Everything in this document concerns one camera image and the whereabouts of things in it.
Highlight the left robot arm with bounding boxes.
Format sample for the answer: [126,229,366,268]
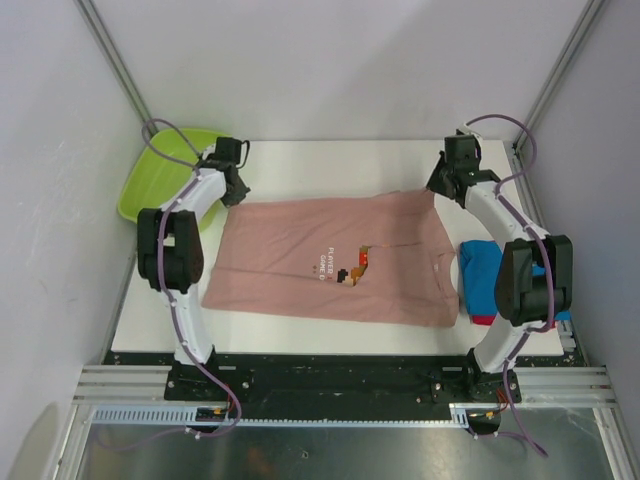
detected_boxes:
[137,137,251,400]

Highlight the red folded t-shirt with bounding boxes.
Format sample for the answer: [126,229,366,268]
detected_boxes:
[471,313,557,331]

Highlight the grey slotted cable duct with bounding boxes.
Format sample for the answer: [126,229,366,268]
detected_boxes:
[92,405,469,429]

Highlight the green plastic tub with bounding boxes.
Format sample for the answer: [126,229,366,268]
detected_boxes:
[117,129,196,223]

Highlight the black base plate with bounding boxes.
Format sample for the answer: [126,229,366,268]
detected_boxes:
[101,349,523,407]

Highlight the blue folded t-shirt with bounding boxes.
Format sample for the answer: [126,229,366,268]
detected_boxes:
[459,235,573,326]

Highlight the aluminium frame rail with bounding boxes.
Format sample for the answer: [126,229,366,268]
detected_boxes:
[72,365,617,408]

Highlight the pink t-shirt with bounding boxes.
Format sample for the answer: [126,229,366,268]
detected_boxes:
[202,190,459,328]

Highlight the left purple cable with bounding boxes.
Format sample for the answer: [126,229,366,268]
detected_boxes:
[94,117,244,452]

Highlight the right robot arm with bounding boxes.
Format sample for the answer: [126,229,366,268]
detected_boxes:
[427,128,573,401]

